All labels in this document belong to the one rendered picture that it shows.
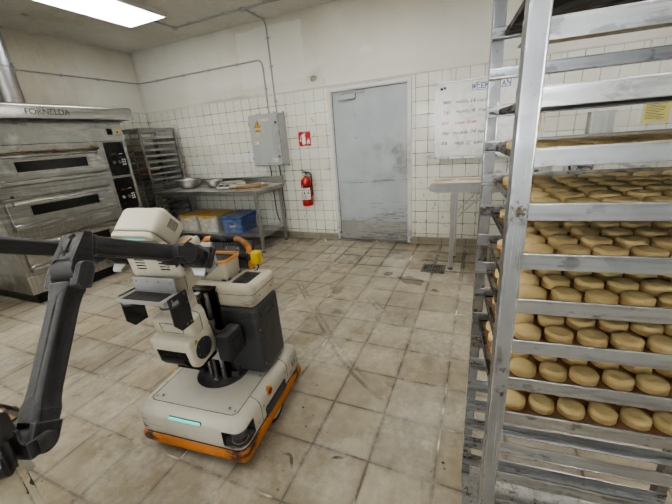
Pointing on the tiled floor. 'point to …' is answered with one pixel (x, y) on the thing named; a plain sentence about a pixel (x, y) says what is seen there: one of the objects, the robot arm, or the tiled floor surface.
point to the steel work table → (235, 195)
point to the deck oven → (59, 183)
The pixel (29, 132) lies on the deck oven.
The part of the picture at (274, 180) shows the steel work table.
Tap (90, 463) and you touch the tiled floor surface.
